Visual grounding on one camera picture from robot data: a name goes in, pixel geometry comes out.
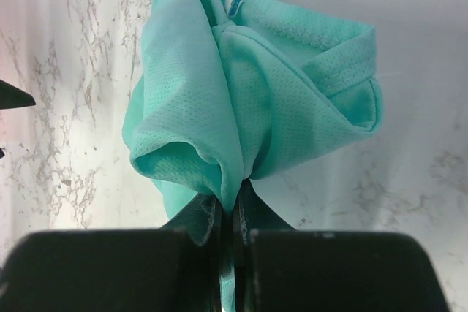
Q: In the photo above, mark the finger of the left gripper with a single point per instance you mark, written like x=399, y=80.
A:
x=12, y=97

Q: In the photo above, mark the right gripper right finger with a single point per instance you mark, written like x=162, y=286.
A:
x=278, y=268

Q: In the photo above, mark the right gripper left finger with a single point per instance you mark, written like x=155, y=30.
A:
x=172, y=268

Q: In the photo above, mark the teal t shirt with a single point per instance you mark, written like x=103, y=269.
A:
x=237, y=89

